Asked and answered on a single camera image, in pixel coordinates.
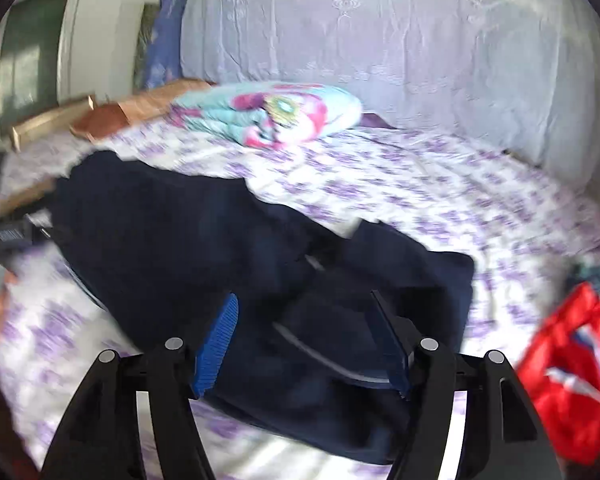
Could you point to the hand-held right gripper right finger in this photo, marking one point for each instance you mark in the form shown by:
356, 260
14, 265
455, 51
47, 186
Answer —
392, 355

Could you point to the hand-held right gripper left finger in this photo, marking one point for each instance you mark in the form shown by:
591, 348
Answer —
215, 355

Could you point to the navy blue pants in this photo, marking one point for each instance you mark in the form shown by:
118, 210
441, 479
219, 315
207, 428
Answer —
155, 235

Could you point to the light wooden board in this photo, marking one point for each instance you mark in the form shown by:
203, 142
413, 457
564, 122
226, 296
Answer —
50, 120

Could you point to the purple floral bedsheet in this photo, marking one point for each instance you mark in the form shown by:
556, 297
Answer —
430, 200

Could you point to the red striped garment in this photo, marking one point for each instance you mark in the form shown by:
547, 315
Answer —
575, 370

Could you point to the green window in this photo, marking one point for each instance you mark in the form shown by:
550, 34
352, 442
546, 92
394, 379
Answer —
30, 50

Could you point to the grey-green cloth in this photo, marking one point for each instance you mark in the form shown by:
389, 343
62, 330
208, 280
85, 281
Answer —
597, 272

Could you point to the folded floral blanket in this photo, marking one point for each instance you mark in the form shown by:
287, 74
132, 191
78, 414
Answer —
280, 112

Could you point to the blue floral cloth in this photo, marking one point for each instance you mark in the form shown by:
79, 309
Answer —
167, 30

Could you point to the brown wooden bed frame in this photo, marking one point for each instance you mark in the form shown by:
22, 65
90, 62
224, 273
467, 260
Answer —
130, 107

